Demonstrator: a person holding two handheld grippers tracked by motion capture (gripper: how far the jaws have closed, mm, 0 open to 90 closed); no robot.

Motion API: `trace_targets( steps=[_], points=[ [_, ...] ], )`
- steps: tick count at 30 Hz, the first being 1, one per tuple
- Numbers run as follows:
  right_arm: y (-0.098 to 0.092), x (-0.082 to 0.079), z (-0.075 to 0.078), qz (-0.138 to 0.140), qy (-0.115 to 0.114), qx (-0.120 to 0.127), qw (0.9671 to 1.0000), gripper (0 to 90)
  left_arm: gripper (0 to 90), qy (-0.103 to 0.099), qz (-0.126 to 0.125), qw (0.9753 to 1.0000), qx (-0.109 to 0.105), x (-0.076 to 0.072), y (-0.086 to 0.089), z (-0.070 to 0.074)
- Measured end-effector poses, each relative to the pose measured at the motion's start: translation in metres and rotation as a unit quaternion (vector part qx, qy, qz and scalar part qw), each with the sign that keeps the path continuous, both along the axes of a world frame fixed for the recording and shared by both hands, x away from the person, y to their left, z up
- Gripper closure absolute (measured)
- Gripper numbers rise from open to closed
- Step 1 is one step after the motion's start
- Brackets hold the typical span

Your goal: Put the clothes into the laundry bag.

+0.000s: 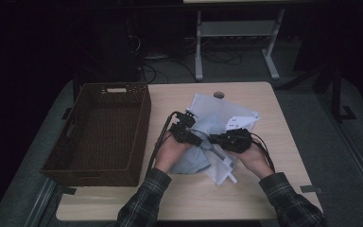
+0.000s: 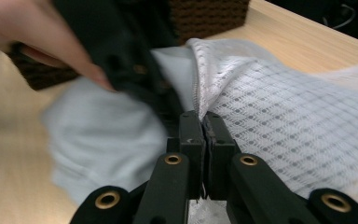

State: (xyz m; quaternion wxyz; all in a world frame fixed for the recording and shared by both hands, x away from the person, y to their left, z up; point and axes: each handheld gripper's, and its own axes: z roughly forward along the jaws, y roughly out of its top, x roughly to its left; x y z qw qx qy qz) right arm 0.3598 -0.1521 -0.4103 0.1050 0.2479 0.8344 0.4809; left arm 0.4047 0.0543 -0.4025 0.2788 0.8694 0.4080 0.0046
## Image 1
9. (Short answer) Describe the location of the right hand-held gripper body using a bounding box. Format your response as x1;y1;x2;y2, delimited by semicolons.
218;114;260;154

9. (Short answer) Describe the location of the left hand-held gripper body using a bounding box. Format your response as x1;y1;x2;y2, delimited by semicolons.
169;108;199;146

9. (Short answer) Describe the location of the light blue cloth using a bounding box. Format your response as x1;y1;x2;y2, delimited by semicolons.
169;114;228;175

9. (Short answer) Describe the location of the white mesh laundry bag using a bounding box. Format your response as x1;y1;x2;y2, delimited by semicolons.
187;92;261;186

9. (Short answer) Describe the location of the brown wicker basket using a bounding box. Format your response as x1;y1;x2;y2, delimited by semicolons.
40;82;152;187

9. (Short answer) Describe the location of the person's right hand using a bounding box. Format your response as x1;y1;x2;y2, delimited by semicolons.
225;138;275;180

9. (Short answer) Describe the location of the person's left hand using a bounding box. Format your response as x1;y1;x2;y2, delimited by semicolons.
153;131;193;174

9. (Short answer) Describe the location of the black tape strip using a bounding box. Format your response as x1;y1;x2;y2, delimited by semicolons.
56;185;78;196
300;184;325;195

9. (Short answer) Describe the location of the black metal stand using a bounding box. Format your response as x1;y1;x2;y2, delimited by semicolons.
311;62;357;122

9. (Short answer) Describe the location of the left hand-held gripper cable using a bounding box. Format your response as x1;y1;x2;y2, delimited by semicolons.
145;111;183;178

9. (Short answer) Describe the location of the hand-held gripper cable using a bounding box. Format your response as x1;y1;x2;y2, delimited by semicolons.
145;111;183;178
250;131;277;174

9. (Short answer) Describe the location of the right hand-held gripper cable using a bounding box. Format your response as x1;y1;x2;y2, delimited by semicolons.
250;131;277;174

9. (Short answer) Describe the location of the black floor cable tangle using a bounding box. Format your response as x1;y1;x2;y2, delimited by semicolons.
140;58;198;84
201;48;244;66

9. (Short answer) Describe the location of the white metal desk frame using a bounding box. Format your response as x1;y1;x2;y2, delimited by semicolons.
194;9;286;81

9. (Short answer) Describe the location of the aluminium rail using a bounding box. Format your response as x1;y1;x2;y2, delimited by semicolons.
315;91;363;212
23;178;58;227

